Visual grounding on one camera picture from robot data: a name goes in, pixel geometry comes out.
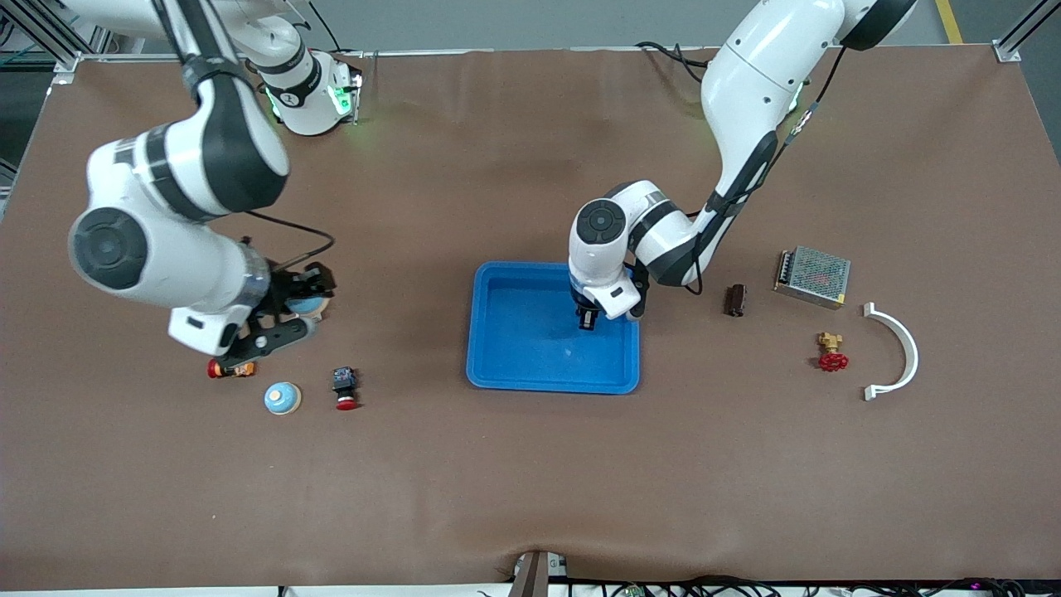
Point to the blue dome bell cream base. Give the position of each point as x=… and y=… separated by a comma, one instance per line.
x=308, y=308
x=282, y=398

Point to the large dark cylindrical capacitor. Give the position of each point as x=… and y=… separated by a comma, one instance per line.
x=735, y=300

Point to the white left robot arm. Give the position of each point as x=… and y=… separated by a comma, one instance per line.
x=746, y=75

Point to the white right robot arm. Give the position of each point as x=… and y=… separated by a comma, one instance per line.
x=178, y=265

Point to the blue plastic tray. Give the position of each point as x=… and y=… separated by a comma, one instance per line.
x=530, y=348

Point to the red mushroom emergency stop button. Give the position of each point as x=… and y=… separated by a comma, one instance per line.
x=345, y=390

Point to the brown table cover mat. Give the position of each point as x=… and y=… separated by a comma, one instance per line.
x=530, y=481

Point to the metal mesh power supply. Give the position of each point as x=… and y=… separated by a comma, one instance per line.
x=816, y=278

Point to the brass valve red handwheel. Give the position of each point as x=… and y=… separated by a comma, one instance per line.
x=832, y=361

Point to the red yellow push button switch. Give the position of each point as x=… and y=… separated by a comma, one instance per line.
x=236, y=371

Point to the grey stand post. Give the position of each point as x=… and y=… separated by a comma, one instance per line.
x=535, y=580

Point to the aluminium frame profile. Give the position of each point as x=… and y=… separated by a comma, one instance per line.
x=66, y=65
x=1007, y=51

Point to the white curved plastic bracket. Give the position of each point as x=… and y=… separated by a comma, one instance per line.
x=913, y=352

